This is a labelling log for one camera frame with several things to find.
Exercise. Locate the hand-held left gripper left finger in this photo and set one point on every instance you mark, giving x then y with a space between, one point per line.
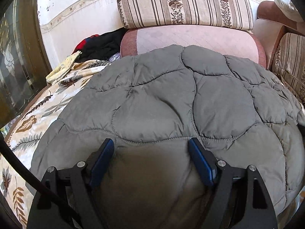
101 164

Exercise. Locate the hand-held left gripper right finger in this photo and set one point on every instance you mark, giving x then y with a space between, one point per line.
202 162

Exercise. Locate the grey quilted jacket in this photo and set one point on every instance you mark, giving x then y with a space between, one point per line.
154 100

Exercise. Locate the leaf print fleece blanket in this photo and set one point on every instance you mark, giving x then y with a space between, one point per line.
35 114

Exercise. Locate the pale yellow patterned cloth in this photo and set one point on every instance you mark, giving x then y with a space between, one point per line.
62 69

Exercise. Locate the small purple cloth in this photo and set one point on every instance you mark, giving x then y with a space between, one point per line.
114 57

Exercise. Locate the black garment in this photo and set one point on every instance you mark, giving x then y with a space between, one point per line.
104 44

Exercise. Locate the red garment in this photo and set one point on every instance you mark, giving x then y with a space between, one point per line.
82 44

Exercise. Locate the pink sofa seat cushion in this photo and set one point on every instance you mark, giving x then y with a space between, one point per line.
190 37

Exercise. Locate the wooden stained glass door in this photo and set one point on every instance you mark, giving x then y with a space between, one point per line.
21 64

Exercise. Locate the striped floral sofa back cushion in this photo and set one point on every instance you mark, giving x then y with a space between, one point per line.
290 54
185 4

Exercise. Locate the brown sofa armrest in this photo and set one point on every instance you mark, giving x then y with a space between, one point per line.
266 12

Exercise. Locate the white cloth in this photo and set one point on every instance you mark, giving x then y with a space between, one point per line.
287 8

